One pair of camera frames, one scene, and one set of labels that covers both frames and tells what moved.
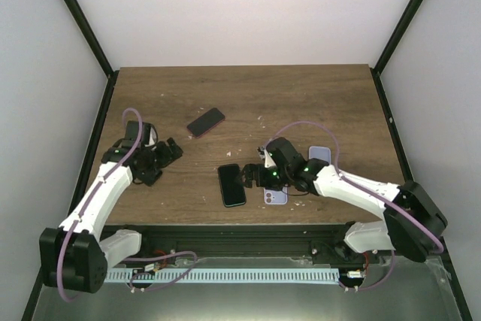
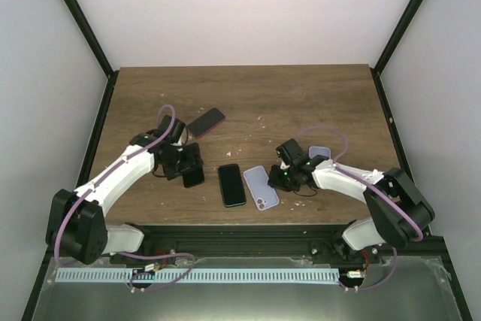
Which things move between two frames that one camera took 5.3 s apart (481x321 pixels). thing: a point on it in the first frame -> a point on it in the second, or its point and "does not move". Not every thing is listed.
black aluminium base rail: (311, 240) does not move
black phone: (231, 185) does not move
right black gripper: (250, 169) -> (274, 183)
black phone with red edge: (206, 122) does not move
